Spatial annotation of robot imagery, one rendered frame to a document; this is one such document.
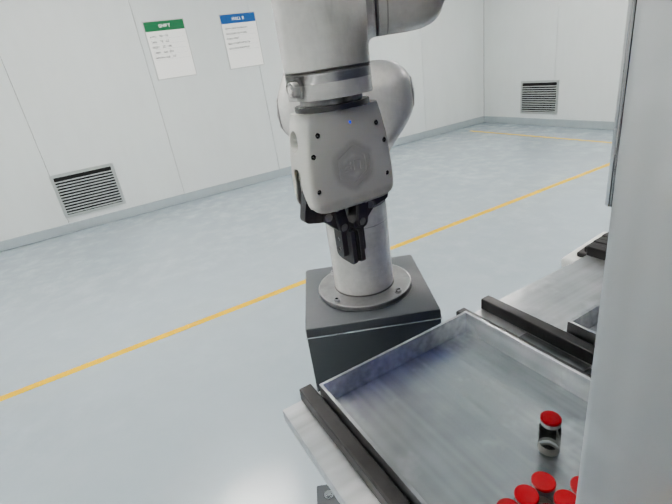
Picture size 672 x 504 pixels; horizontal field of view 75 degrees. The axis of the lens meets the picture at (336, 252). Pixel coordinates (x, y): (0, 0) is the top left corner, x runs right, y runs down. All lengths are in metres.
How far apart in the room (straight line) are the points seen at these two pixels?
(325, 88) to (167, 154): 4.96
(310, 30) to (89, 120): 4.89
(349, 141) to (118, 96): 4.88
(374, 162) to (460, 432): 0.33
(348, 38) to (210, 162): 5.07
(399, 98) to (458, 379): 0.44
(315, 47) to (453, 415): 0.44
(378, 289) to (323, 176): 0.45
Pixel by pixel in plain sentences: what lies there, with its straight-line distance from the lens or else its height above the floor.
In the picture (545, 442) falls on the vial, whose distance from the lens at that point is 0.54.
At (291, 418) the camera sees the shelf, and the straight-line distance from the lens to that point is 0.61.
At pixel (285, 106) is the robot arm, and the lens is 0.76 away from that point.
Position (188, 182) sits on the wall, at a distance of 5.43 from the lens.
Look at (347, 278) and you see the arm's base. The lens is 0.84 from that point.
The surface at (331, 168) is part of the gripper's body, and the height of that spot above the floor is 1.20.
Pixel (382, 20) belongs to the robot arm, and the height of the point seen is 1.32.
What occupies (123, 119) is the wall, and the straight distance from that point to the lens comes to 5.28.
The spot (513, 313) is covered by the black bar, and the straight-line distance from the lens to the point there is 0.74.
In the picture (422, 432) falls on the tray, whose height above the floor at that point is 0.88.
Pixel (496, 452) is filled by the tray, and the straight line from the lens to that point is 0.55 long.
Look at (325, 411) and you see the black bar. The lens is 0.58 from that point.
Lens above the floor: 1.30
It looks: 24 degrees down
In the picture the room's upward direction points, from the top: 9 degrees counter-clockwise
